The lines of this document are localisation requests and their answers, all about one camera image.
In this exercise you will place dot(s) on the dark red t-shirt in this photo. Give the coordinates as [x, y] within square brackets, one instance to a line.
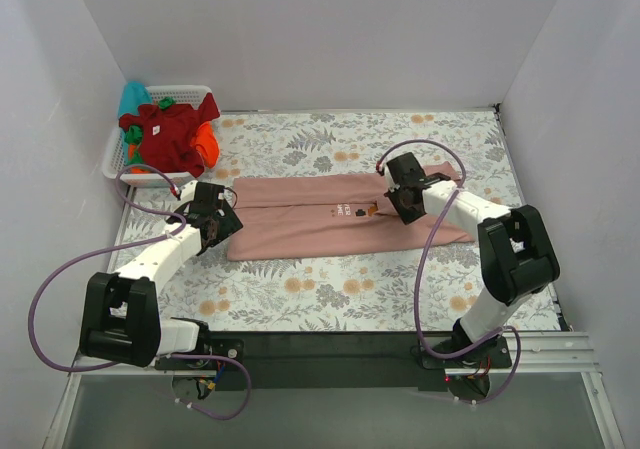
[167, 134]

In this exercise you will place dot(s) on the pink printed t-shirt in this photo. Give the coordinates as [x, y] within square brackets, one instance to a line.
[323, 216]

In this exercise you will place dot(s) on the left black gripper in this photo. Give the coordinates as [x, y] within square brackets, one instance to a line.
[225, 220]

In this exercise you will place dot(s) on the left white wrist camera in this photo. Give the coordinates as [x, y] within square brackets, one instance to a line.
[184, 193]

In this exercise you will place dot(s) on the floral table mat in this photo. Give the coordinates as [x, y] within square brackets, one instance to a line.
[359, 292]

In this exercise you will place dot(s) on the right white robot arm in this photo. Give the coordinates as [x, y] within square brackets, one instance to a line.
[516, 255]

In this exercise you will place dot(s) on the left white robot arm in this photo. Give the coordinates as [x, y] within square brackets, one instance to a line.
[121, 319]

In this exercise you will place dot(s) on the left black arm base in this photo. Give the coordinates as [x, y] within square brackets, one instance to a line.
[199, 379]

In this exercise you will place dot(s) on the orange t-shirt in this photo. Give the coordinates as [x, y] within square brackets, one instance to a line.
[204, 142]

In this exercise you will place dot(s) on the white plastic laundry basket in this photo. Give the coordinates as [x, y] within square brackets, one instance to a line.
[114, 159]

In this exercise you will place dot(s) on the aluminium frame rail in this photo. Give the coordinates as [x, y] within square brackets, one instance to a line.
[541, 352]

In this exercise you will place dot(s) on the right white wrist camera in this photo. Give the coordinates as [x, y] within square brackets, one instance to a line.
[384, 171]

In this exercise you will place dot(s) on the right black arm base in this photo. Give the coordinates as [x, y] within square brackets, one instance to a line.
[473, 386]

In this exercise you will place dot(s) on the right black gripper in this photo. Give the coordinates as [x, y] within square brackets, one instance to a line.
[396, 202]

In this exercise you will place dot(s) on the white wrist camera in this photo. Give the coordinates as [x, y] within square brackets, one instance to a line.
[184, 193]
[384, 171]

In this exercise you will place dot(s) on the teal t-shirt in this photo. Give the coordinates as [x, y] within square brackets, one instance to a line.
[134, 95]

